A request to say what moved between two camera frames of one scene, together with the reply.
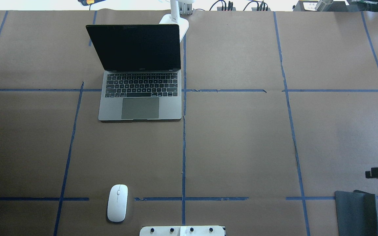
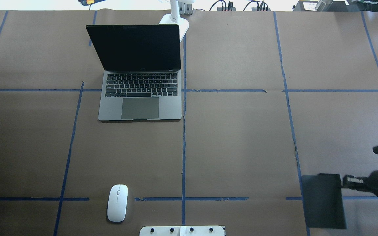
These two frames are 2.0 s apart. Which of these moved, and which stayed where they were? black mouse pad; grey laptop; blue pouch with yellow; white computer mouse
Moved: black mouse pad
Stayed: grey laptop; blue pouch with yellow; white computer mouse
